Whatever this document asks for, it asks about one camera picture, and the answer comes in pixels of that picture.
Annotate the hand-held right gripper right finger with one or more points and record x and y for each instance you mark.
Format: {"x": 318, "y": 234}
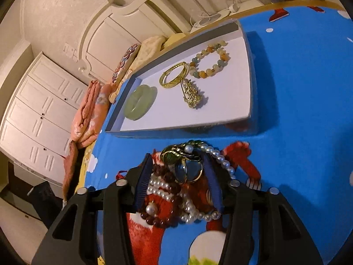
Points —
{"x": 213, "y": 183}

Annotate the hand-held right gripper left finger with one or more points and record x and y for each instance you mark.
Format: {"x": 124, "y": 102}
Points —
{"x": 142, "y": 183}

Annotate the green gold brooch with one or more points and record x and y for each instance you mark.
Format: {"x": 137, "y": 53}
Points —
{"x": 168, "y": 158}

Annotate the white tray with grey rim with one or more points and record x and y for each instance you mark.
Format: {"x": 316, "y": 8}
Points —
{"x": 220, "y": 96}

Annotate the pale green jade bangle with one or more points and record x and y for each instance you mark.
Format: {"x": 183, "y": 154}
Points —
{"x": 128, "y": 110}

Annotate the orange quilt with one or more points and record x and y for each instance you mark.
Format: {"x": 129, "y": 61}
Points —
{"x": 85, "y": 116}

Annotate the dark furniture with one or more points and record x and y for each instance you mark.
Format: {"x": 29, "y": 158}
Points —
{"x": 41, "y": 196}

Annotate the gold bangle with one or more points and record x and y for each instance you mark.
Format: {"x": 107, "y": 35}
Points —
{"x": 168, "y": 85}

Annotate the blue cartoon printed cloth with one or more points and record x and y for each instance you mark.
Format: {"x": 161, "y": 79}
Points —
{"x": 289, "y": 116}

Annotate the embroidered round pattern cushion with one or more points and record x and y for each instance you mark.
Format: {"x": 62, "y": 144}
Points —
{"x": 124, "y": 60}

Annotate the white wardrobe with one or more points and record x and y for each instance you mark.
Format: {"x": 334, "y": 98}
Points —
{"x": 41, "y": 110}

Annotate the cream floral pillow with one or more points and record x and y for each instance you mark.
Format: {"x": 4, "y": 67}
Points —
{"x": 150, "y": 49}

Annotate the plain yellow pillow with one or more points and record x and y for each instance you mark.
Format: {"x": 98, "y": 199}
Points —
{"x": 173, "y": 39}

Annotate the white bed headboard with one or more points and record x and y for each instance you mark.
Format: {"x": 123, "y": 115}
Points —
{"x": 124, "y": 33}

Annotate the white power adapter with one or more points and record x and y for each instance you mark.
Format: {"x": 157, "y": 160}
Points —
{"x": 233, "y": 7}

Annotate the white nightstand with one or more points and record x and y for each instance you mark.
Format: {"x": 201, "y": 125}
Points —
{"x": 248, "y": 5}

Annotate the white wall plate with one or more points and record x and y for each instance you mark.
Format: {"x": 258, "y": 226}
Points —
{"x": 69, "y": 48}

